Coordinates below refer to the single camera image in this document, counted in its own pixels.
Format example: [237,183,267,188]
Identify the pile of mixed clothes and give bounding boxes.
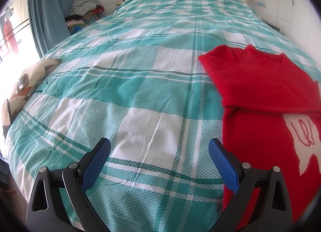
[65,0,106,34]

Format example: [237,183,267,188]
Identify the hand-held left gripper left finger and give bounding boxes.
[26,138,111,232]

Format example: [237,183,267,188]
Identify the teal plaid bed blanket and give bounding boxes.
[5,0,321,232]

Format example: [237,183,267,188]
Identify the dark striped cloth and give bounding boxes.
[0,157,10,186]

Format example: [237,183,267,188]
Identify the blue curtain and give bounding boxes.
[26,0,87,59]

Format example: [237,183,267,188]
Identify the white wardrobe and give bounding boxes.
[277,0,321,47]

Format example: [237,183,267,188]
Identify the patterned beige cushion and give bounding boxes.
[1,59,62,137]

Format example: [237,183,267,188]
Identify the dark wooden nightstand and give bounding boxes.
[263,20,280,32]

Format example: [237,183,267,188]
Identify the red hanging garment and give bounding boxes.
[4,17,19,54]

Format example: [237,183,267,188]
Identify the red sweater with white animal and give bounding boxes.
[198,44,321,230]

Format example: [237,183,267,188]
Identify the thin black cord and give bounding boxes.
[24,71,49,100]

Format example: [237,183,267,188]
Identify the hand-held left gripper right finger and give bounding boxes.
[209,139,293,232]

